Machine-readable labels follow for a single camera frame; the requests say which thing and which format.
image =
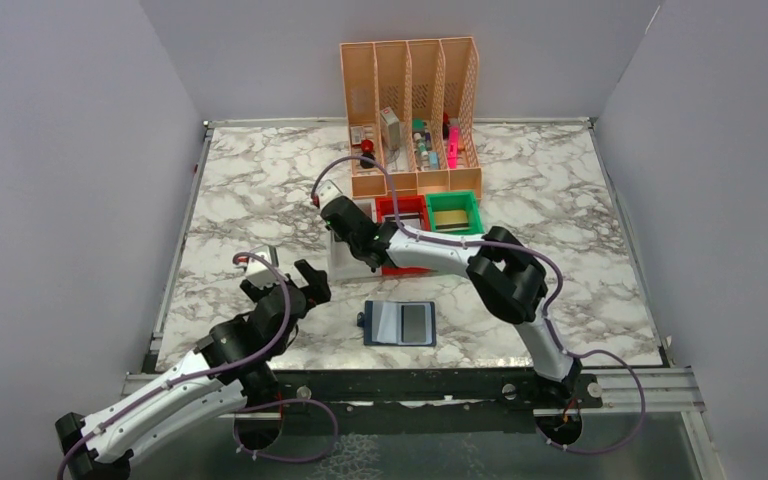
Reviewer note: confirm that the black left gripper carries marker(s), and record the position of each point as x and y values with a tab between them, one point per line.
317	291

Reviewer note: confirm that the navy blue card holder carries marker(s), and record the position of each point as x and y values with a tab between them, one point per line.
403	324

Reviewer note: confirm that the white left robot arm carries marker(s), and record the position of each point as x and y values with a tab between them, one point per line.
226	371

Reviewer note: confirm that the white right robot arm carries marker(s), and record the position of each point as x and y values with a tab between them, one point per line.
509	278

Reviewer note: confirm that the silver card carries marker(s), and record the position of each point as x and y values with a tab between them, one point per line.
413	220

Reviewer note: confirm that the gold card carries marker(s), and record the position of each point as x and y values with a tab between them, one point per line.
451	220

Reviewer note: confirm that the white plastic bin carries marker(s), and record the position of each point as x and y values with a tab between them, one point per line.
341	264

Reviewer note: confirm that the red plastic bin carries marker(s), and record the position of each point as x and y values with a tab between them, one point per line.
406	204

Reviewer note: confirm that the red and black stamp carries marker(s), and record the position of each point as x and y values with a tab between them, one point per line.
368	160

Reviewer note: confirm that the green plastic bin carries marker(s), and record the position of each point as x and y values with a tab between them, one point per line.
463	200

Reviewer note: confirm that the white box in organizer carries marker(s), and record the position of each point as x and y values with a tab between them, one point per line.
390	126

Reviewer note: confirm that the pink highlighter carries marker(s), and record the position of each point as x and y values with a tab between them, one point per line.
453	147

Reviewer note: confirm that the peach desk file organizer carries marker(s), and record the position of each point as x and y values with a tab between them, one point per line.
431	84

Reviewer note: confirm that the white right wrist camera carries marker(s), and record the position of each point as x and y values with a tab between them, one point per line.
325	192

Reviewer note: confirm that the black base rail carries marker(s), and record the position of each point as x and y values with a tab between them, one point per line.
414	401

